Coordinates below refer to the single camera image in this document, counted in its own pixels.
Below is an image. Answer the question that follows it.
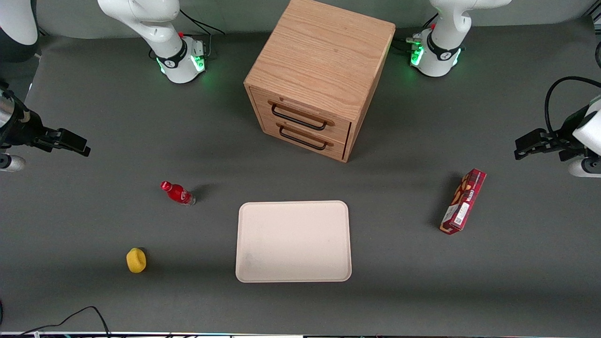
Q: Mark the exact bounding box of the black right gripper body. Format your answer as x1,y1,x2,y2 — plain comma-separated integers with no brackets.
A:
0,106,53,149

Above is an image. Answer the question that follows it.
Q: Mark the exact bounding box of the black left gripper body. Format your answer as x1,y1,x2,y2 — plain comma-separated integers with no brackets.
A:
547,106,590,162

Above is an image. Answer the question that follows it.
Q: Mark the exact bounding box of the wooden drawer with shallow tray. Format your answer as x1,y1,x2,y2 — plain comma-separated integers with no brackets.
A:
250,87,352,144

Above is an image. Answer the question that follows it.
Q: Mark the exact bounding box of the black metal drawer handle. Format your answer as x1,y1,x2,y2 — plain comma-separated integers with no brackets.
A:
279,125,328,151
271,102,328,131

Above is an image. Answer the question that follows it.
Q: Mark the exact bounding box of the wooden drawer front panel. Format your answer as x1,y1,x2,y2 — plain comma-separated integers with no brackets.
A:
259,115,348,161

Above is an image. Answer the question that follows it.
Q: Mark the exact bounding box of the wooden drawer cabinet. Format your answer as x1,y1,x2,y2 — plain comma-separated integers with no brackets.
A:
244,0,396,163

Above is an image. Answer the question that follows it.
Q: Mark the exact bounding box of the red snack box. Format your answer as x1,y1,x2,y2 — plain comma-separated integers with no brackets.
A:
439,169,487,236

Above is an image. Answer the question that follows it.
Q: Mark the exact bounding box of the red soda bottle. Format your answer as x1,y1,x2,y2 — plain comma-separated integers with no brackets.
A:
161,181,197,207

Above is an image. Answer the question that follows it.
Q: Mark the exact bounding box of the yellow lemon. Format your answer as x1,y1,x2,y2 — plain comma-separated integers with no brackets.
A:
126,247,147,274

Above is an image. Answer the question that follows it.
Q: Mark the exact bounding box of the beige rectangular tray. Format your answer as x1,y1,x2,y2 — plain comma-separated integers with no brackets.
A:
235,200,353,284

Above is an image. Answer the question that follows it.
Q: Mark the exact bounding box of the black looped gripper cable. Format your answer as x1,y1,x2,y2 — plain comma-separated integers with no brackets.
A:
544,77,601,135

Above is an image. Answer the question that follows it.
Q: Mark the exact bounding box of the black arm base cable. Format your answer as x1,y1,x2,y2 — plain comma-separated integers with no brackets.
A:
393,13,439,53
179,8,226,61

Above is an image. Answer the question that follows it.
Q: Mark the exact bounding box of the black floor cable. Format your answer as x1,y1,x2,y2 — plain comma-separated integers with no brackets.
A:
0,306,111,338

